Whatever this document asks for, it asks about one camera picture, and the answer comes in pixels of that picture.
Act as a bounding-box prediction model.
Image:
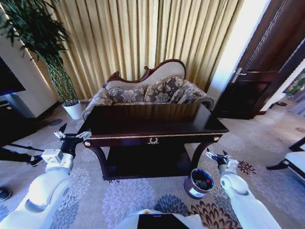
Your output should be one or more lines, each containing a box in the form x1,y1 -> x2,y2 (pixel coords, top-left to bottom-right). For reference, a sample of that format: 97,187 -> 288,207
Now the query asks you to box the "round dark trash bin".
183,167 -> 214,200

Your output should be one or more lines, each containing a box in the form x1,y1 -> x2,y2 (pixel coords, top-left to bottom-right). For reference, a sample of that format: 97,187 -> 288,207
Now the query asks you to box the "black television screen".
0,55 -> 26,96

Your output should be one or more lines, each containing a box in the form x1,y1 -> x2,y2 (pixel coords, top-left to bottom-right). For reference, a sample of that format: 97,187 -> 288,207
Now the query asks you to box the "beige pleated curtain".
35,0 -> 246,101

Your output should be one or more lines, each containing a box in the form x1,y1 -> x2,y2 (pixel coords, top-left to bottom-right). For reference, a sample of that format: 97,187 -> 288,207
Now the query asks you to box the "dark wooden white-seat chair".
265,136 -> 305,180

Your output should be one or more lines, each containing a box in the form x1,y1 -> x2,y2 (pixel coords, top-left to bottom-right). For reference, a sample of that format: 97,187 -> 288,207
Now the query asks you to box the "person's black white shoe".
28,154 -> 44,167

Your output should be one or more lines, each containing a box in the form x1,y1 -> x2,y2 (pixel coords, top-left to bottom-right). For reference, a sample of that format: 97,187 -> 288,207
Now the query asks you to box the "small floral sofa cushion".
107,86 -> 145,104

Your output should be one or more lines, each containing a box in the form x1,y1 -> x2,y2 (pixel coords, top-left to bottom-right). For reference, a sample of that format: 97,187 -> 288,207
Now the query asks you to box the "large floral sofa cushion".
143,75 -> 185,104

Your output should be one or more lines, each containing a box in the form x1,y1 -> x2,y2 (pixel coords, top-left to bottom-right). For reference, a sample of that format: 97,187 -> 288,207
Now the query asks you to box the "dark television cabinet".
0,100 -> 41,148

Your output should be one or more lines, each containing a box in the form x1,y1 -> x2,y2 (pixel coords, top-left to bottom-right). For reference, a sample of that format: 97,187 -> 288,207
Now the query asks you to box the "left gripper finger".
53,123 -> 68,140
75,128 -> 92,140

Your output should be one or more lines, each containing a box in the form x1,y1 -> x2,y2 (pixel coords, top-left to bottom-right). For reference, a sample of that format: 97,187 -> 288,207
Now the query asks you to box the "floral upholstered carved sofa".
81,59 -> 214,120

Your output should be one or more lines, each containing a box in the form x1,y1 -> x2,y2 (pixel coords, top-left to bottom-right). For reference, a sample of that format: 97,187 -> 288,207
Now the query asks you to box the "trash with red spot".
194,177 -> 213,188

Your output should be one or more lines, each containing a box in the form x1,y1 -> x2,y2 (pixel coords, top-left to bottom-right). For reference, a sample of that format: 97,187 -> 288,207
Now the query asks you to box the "dark brown wooden door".
211,0 -> 305,120

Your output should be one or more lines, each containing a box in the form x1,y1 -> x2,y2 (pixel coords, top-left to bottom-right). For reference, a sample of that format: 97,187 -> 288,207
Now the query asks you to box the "person's dark shoe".
0,187 -> 12,201

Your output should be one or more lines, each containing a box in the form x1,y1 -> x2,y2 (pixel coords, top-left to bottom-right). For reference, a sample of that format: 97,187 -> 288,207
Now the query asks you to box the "tall green potted plant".
0,0 -> 80,107

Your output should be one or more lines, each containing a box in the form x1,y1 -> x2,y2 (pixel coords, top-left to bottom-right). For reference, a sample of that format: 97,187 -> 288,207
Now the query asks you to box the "silver door handle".
229,67 -> 247,83

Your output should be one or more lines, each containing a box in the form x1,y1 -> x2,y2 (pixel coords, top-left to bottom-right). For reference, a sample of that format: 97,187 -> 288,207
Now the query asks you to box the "thin black rod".
11,142 -> 45,153

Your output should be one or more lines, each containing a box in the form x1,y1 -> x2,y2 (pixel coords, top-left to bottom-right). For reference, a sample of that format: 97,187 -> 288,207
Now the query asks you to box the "person's leg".
0,146 -> 34,163

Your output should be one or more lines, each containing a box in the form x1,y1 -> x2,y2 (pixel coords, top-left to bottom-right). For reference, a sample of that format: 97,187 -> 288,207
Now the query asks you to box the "dark wooden console table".
77,103 -> 230,181

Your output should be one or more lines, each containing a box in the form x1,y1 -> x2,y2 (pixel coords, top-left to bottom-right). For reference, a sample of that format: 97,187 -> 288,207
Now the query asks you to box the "white plant pot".
62,99 -> 83,120

